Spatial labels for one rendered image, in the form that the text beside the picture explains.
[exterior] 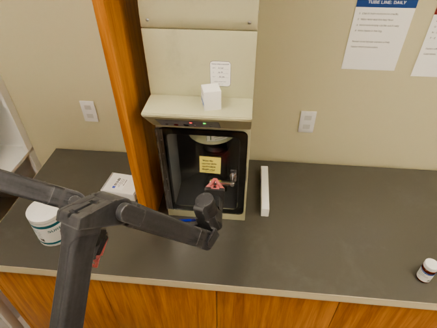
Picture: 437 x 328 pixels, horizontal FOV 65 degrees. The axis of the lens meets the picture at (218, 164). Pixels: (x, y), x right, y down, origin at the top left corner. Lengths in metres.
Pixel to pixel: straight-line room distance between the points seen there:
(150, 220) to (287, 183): 0.91
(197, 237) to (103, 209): 0.36
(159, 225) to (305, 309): 0.78
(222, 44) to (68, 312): 0.74
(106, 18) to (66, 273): 0.60
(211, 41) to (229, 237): 0.75
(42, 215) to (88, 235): 0.71
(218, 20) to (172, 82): 0.23
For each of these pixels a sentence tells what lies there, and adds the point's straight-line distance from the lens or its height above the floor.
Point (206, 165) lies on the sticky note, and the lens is 1.22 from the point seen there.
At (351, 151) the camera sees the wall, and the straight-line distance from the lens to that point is 1.78.
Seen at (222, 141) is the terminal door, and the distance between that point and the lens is 1.14.
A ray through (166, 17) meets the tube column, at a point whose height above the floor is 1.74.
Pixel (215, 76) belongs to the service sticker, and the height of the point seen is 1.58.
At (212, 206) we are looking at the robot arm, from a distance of 1.02.
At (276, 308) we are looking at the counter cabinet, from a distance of 1.44.
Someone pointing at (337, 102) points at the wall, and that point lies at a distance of 1.61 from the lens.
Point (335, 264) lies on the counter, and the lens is 1.37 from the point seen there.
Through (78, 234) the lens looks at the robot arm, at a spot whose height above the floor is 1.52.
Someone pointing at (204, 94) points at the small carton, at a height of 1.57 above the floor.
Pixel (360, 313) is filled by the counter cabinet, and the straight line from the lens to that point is 1.49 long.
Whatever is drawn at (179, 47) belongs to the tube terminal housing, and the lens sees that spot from 1.02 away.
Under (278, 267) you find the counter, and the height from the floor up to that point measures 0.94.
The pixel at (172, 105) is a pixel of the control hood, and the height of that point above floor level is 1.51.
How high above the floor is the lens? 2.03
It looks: 40 degrees down
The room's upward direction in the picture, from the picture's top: straight up
